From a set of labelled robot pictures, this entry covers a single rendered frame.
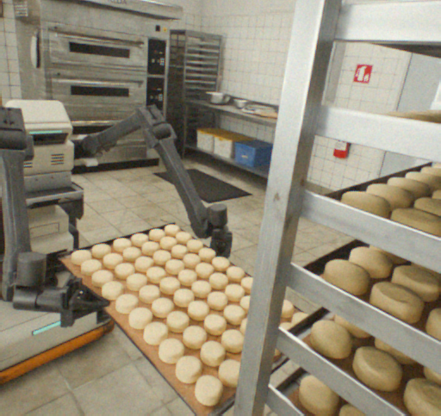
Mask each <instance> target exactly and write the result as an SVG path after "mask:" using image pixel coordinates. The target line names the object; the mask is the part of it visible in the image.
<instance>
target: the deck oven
mask: <svg viewBox="0 0 441 416"><path fill-rule="evenodd" d="M13 7H14V21H16V49H18V60H19V61H18V63H19V77H20V81H21V91H22V100H56V102H60V103H61V104H63V105H64V107H65V111H66V113H67V116H68V118H69V120H70V123H71V126H72V127H73V131H71V134H70V136H69V139H68V140H76V139H77V138H78V136H79V135H90V134H93V133H100V132H103V131H106V130H108V129H109V128H111V127H113V125H115V124H116V123H117V122H119V121H122V120H124V119H126V118H127V117H129V116H130V115H132V114H133V113H134V112H135V109H137V108H144V107H148V106H152V105H155V107H156V108H157V109H158V110H159V111H160V113H161V114H162V116H163V117H164V118H165V114H166V112H165V110H166V93H167V76H168V60H169V45H170V25H171V22H173V20H182V19H183V8H182V7H179V6H176V5H171V4H170V3H162V2H158V1H154V0H13ZM36 29H37V34H35V33H34V32H36ZM35 36H36V38H37V42H36V52H37V53H38V66H37V68H35V67H34V66H33V64H32V60H31V48H32V38H33V37H35ZM142 131H143V129H142V128H141V129H140V130H138V131H135V132H133V133H131V134H129V135H127V136H126V137H124V138H122V139H120V140H117V141H116V146H115V147H114V148H111V149H110V152H106V151H105V150H104V151H103V155H102V156H101V157H96V161H97V166H91V167H87V166H86V164H83V163H82V162H81V161H80V160H79V159H76V160H74V165H73V169H72V170H71V174H72V175H75V174H84V173H92V172H102V171H118V170H126V169H135V168H143V167H152V166H159V158H160V156H159V155H158V153H157V151H155V149H153V148H152V149H148V147H147V145H146V142H145V140H144V138H143V136H142Z"/></svg>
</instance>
